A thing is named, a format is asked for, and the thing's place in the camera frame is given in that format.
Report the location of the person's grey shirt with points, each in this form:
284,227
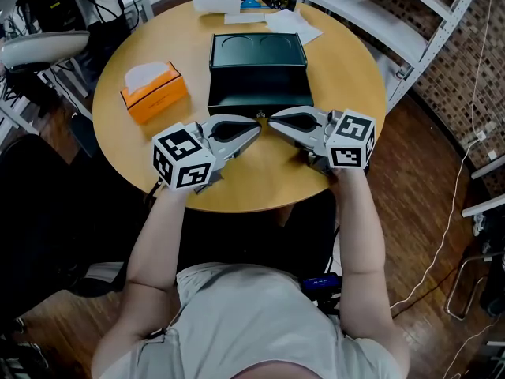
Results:
252,322

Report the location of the blue and black device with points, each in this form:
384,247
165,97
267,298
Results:
320,282

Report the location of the black metal drawer case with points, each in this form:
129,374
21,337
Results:
258,79

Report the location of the person's right forearm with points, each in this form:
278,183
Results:
359,227

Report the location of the white paper sheet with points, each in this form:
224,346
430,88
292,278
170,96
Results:
294,25
244,18

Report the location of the white metal shelf rack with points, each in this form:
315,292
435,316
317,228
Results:
378,30

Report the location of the white square stool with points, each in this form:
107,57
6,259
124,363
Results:
138,2

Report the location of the white tissues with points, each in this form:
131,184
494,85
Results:
144,75

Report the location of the white curved chair seat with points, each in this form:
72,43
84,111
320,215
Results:
43,47

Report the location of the black office chair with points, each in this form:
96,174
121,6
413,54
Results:
47,211

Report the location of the metal chair leg frame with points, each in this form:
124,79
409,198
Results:
461,286

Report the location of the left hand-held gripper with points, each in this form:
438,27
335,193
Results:
183,158

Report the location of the orange tissue box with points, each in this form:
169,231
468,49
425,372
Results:
158,99

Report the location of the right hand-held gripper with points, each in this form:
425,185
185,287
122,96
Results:
351,140

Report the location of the person's left forearm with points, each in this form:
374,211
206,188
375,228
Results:
158,235

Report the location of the white shelf board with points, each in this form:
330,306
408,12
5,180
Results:
483,207

